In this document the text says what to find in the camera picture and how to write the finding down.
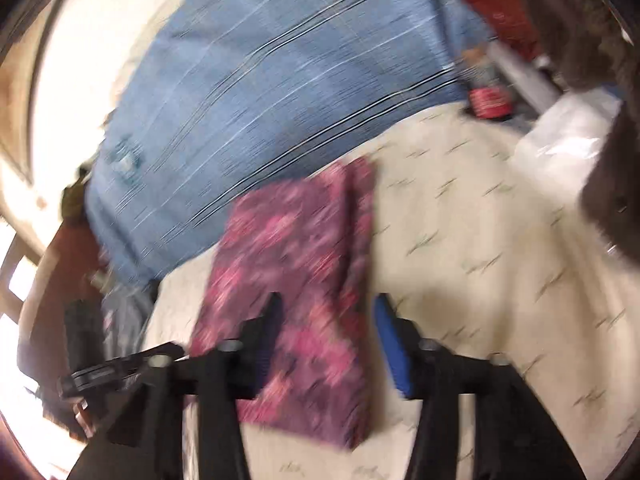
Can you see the blue plaid quilt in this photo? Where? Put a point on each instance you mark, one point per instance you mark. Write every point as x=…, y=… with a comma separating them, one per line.
x=260, y=100

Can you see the purple floral garment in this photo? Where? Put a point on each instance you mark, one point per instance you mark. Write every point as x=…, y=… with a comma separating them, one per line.
x=300, y=280

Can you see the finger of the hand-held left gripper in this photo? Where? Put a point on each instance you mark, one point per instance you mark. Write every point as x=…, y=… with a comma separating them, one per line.
x=115, y=370

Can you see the white plastic bag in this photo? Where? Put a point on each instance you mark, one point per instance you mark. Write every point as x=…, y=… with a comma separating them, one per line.
x=570, y=135

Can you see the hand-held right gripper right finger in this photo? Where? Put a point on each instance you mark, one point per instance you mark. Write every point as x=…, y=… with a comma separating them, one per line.
x=395, y=355

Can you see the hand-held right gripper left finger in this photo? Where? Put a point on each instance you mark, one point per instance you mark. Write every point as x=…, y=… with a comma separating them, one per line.
x=264, y=345

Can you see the cream patterned bed sheet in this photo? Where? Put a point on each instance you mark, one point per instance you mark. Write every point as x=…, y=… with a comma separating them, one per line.
x=475, y=270

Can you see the red bag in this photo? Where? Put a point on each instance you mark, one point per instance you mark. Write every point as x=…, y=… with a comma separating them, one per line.
x=492, y=5

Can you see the red-label soda bottle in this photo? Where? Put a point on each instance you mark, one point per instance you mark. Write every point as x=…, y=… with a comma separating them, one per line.
x=487, y=90

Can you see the dark brown cloth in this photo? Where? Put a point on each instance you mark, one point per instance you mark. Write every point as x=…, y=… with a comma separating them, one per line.
x=600, y=85

